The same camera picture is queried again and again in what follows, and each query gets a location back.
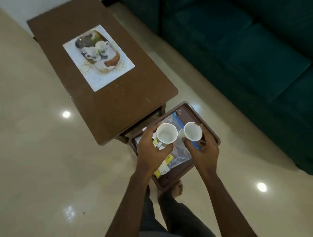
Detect person's left hand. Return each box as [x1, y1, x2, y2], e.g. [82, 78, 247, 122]
[136, 122, 176, 178]

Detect person's right hand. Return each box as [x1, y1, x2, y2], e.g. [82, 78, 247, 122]
[181, 124, 220, 175]

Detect brown plastic tray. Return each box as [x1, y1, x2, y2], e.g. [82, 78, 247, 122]
[128, 101, 221, 192]

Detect clear zip bag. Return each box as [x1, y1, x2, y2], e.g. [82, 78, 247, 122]
[134, 113, 196, 176]

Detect white printed cup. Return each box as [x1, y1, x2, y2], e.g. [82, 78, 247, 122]
[84, 47, 101, 62]
[178, 121, 203, 143]
[153, 123, 178, 150]
[95, 40, 110, 53]

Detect white gold placemat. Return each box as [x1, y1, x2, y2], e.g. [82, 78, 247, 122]
[62, 24, 136, 92]

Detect person's right forearm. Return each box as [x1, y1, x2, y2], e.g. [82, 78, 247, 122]
[199, 170, 259, 237]

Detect person's left forearm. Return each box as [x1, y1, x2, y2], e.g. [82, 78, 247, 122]
[105, 171, 157, 237]

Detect person's right foot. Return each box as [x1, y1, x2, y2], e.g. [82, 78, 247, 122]
[156, 179, 184, 203]

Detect person's dark trousers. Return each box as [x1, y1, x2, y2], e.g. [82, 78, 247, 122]
[139, 185, 217, 237]

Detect brown wooden table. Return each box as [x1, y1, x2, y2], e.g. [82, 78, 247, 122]
[26, 0, 179, 146]

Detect oval leaf-print platter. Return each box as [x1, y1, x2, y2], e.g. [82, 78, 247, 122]
[74, 29, 121, 69]

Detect green fabric sofa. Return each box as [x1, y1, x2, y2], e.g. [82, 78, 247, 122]
[159, 0, 313, 176]

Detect green fabric armchair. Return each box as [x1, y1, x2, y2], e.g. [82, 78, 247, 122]
[119, 0, 162, 37]

